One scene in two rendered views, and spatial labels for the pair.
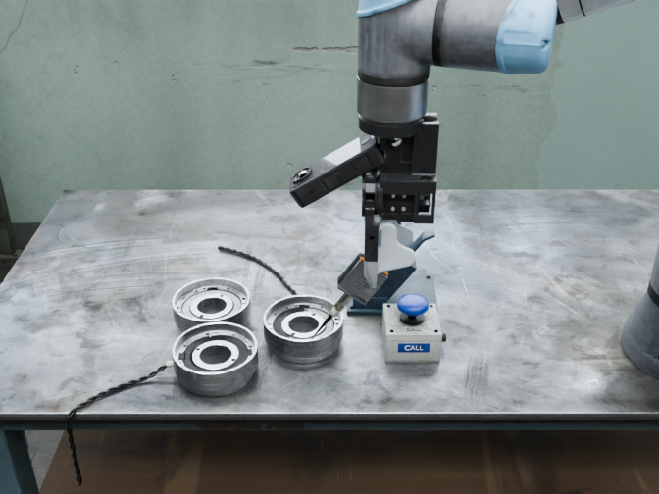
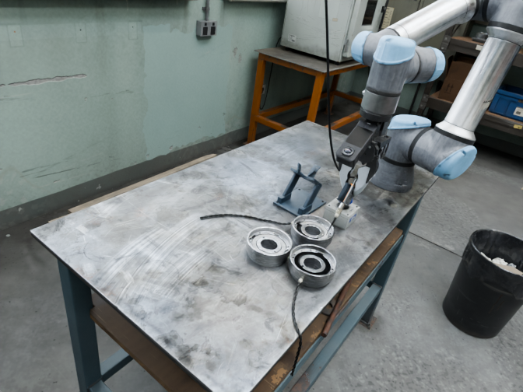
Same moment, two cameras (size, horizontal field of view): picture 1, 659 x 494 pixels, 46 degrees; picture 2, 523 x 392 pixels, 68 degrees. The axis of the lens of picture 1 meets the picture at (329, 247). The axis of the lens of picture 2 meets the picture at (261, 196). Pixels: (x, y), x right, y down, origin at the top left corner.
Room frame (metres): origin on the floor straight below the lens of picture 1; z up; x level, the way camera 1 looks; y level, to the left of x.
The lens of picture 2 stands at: (0.52, 0.78, 1.39)
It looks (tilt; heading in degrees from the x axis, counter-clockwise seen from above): 31 degrees down; 302
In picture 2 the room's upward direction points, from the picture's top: 9 degrees clockwise
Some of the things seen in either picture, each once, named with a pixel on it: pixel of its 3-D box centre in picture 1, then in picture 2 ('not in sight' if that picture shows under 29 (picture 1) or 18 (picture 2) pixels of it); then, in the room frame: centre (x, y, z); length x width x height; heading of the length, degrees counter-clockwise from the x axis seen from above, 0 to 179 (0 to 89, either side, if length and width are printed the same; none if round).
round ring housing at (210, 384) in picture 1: (216, 360); (311, 266); (0.77, 0.14, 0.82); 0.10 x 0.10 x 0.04
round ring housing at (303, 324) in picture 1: (303, 329); (311, 232); (0.83, 0.03, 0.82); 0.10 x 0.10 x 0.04
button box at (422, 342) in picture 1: (415, 331); (342, 211); (0.82, -0.11, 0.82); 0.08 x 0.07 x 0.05; 90
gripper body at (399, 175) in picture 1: (395, 167); (370, 134); (0.80, -0.07, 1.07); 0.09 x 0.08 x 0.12; 88
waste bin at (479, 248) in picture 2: not in sight; (488, 285); (0.34, -1.06, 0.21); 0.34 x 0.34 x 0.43
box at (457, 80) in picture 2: not in sight; (468, 82); (1.13, -3.56, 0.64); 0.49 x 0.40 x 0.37; 5
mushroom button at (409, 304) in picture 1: (412, 315); not in sight; (0.82, -0.11, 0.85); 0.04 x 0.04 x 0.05
